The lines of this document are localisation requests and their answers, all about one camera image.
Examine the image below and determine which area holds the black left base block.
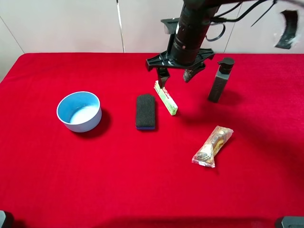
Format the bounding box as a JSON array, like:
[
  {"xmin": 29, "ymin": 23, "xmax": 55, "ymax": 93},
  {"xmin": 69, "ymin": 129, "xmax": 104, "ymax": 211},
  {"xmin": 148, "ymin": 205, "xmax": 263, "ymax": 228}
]
[{"xmin": 0, "ymin": 210, "xmax": 14, "ymax": 228}]

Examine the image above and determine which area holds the light blue bowl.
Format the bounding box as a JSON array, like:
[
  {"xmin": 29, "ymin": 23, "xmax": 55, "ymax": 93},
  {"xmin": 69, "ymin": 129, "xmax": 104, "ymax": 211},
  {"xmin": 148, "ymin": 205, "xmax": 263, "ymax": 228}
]
[{"xmin": 57, "ymin": 91, "xmax": 102, "ymax": 133}]

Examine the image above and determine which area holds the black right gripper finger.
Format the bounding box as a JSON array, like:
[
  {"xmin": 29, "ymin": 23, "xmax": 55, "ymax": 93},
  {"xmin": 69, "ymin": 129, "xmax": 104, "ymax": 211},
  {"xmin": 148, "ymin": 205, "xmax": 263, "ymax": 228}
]
[{"xmin": 183, "ymin": 62, "xmax": 206, "ymax": 83}]

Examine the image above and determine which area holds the black base block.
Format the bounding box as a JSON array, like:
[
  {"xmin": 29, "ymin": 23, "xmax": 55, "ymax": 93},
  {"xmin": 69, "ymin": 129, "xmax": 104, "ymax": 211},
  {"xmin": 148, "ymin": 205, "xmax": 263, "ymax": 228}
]
[
  {"xmin": 0, "ymin": 210, "xmax": 14, "ymax": 228},
  {"xmin": 275, "ymin": 216, "xmax": 304, "ymax": 228}
]

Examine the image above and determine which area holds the clear snack packet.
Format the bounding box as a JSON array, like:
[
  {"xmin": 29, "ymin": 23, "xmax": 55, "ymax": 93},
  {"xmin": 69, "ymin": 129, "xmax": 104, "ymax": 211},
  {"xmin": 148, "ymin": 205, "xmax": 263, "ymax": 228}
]
[{"xmin": 191, "ymin": 126, "xmax": 234, "ymax": 168}]

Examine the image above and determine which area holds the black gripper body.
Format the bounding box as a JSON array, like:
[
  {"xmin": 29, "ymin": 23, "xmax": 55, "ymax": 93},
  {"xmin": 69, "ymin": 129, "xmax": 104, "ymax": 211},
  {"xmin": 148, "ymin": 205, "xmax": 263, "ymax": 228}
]
[{"xmin": 145, "ymin": 48, "xmax": 215, "ymax": 71}]

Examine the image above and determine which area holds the red velvet table cloth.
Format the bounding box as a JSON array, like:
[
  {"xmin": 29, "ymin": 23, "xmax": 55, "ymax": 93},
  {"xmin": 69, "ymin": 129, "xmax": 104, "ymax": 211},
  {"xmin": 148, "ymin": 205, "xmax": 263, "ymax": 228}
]
[{"xmin": 0, "ymin": 53, "xmax": 304, "ymax": 228}]

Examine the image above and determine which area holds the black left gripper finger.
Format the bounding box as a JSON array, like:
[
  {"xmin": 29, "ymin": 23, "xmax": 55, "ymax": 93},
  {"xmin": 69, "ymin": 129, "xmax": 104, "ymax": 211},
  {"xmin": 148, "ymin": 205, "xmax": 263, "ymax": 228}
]
[{"xmin": 156, "ymin": 67, "xmax": 170, "ymax": 89}]

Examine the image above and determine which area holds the black board eraser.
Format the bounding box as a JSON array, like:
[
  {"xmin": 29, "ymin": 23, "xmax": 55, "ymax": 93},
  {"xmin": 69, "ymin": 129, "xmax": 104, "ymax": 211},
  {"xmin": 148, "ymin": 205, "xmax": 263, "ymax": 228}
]
[{"xmin": 135, "ymin": 94, "xmax": 156, "ymax": 130}]

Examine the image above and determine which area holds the black cable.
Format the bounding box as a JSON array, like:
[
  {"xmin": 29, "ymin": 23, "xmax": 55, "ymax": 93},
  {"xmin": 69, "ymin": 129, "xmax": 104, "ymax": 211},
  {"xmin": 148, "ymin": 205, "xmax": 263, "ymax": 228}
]
[{"xmin": 205, "ymin": 0, "xmax": 278, "ymax": 42}]

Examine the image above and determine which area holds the black right base block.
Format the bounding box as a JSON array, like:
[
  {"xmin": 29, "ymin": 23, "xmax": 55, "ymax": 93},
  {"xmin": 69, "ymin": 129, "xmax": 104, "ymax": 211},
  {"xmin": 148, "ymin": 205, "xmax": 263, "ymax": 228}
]
[{"xmin": 275, "ymin": 216, "xmax": 304, "ymax": 228}]

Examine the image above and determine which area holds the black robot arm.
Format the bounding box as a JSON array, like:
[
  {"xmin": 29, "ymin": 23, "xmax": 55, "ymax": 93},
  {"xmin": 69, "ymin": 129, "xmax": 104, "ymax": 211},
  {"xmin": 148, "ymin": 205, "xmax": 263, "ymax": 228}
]
[{"xmin": 146, "ymin": 0, "xmax": 221, "ymax": 88}]

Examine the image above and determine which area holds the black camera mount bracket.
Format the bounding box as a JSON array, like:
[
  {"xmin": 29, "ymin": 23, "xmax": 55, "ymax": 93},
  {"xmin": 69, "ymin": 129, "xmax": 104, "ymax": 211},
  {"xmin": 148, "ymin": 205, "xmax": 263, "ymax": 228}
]
[{"xmin": 161, "ymin": 18, "xmax": 179, "ymax": 35}]

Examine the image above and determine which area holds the dark grey pump bottle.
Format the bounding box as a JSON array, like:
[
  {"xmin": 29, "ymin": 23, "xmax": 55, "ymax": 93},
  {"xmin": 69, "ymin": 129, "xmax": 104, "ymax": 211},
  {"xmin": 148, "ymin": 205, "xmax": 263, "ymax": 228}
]
[{"xmin": 208, "ymin": 57, "xmax": 235, "ymax": 103}]

